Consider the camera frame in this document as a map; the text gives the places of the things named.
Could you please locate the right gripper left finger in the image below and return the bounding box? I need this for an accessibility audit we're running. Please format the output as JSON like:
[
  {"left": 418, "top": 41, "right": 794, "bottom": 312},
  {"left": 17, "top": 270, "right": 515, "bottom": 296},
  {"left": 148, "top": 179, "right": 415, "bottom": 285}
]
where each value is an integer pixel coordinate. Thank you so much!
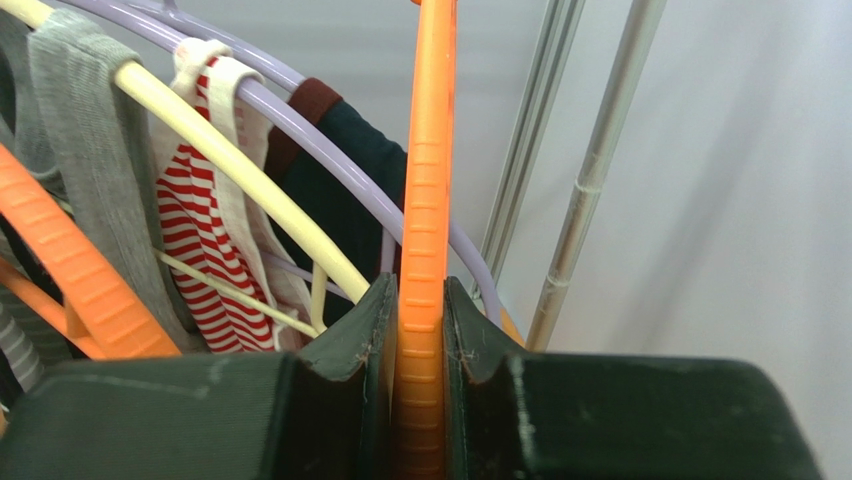
[{"left": 1, "top": 274, "right": 397, "bottom": 479}]

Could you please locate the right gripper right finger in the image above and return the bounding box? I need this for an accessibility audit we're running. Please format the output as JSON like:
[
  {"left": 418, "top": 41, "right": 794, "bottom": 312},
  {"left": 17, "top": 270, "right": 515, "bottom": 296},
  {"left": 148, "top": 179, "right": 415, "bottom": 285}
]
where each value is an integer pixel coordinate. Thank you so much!
[{"left": 444, "top": 278, "right": 822, "bottom": 479}]

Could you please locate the orange plastic hanger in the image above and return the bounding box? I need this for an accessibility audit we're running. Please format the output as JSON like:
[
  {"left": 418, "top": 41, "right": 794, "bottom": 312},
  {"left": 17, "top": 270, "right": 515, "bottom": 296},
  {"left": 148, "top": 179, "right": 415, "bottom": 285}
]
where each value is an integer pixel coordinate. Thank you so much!
[{"left": 392, "top": 1, "right": 457, "bottom": 479}]

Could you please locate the red white striped top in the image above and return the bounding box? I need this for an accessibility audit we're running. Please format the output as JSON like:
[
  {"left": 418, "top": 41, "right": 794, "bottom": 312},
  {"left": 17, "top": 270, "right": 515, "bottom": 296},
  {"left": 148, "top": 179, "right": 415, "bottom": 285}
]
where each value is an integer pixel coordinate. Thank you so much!
[{"left": 151, "top": 38, "right": 310, "bottom": 353}]

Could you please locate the black white striped top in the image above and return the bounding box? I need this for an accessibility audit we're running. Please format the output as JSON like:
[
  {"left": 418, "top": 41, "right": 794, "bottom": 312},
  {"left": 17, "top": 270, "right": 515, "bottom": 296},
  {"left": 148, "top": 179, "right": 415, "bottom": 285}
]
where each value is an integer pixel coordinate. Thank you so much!
[{"left": 1, "top": 307, "right": 44, "bottom": 392}]

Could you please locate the lilac plastic hanger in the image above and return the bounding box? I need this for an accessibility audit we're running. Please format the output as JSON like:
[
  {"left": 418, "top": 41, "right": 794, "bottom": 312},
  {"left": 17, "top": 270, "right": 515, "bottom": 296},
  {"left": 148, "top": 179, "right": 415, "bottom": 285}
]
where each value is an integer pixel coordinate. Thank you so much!
[{"left": 68, "top": 0, "right": 503, "bottom": 325}]

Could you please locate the cream plastic hanger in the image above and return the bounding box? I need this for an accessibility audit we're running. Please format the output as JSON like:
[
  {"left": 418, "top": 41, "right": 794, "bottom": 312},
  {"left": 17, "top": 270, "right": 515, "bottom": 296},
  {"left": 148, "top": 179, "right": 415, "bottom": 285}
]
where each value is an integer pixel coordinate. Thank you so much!
[{"left": 1, "top": 1, "right": 368, "bottom": 351}]

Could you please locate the dark navy garment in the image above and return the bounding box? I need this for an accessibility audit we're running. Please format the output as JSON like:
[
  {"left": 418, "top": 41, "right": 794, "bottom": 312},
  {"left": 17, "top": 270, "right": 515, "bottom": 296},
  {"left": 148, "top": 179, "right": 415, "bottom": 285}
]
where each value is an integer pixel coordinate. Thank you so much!
[{"left": 264, "top": 78, "right": 407, "bottom": 282}]

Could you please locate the metal clothes rack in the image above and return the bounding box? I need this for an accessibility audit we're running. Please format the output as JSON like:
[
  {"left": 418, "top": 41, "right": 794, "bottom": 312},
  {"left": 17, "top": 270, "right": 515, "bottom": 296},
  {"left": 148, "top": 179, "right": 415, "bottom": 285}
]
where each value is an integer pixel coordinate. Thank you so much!
[{"left": 526, "top": 0, "right": 667, "bottom": 352}]

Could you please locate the grey garment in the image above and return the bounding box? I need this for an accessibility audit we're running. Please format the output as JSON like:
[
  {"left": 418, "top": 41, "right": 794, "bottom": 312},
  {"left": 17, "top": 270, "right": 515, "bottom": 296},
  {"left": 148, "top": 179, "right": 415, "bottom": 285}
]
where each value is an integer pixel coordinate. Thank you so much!
[{"left": 1, "top": 9, "right": 206, "bottom": 353}]

